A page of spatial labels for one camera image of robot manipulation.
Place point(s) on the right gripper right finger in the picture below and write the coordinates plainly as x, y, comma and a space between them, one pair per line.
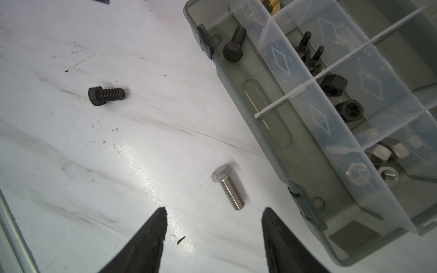
284, 251

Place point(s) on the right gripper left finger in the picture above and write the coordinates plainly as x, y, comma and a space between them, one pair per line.
142, 254

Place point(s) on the silver cap nut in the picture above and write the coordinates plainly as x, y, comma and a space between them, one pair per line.
378, 154
398, 149
389, 175

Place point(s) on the black hex nut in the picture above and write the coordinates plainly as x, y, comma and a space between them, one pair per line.
350, 111
334, 85

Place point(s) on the black hex bolt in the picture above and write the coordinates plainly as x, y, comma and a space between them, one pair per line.
99, 96
233, 51

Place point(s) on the silver hex bolt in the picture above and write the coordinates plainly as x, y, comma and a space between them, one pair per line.
223, 176

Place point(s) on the grey plastic organizer box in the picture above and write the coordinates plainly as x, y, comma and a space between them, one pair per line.
387, 50

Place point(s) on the brass wing nut in box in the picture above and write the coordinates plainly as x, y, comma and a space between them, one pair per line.
272, 6

